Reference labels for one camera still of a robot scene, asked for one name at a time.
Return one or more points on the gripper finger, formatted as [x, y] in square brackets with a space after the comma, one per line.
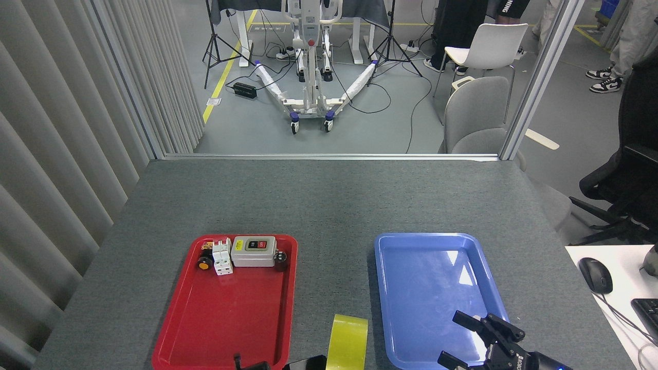
[308, 364]
[252, 367]

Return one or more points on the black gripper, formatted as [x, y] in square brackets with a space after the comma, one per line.
[524, 362]

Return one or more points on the yellow tape roll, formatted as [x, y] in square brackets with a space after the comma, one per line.
[347, 344]

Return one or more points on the red plastic tray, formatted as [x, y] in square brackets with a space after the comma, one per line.
[226, 313]

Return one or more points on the blue plastic tray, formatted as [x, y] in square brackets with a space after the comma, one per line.
[426, 288]

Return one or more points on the white circuit breaker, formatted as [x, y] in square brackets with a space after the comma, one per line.
[222, 262]

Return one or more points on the yellow push button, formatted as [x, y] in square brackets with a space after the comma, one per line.
[204, 264]

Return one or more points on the black computer mouse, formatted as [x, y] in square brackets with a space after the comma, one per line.
[596, 275]

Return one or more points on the white desk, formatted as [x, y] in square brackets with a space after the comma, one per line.
[624, 272]

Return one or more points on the black keyboard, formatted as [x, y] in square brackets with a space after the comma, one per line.
[649, 313]

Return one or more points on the grey rounded object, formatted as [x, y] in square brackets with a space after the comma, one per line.
[652, 262]

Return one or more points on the pale wooden plank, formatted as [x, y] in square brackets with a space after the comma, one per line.
[542, 139]

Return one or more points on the grey chair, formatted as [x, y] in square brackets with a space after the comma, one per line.
[475, 110]

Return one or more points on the black office chair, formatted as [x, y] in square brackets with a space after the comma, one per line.
[640, 128]

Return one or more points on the black power adapter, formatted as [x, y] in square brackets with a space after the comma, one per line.
[245, 90]

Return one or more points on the white stand on wheels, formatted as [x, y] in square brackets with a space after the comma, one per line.
[310, 77]

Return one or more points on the white chair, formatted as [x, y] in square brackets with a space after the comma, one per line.
[493, 43]

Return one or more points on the black tripod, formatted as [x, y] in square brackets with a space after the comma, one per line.
[213, 43]
[391, 43]

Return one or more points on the person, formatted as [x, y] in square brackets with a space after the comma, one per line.
[635, 31]
[546, 18]
[455, 25]

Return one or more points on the blue bin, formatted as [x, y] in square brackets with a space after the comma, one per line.
[610, 7]

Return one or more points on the dark round knob switch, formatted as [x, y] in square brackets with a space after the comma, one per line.
[280, 262]

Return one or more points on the grey switch box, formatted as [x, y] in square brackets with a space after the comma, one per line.
[241, 257]

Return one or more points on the silver table edge rail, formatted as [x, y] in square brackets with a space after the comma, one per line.
[329, 156]

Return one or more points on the silver post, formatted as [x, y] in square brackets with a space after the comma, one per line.
[540, 82]

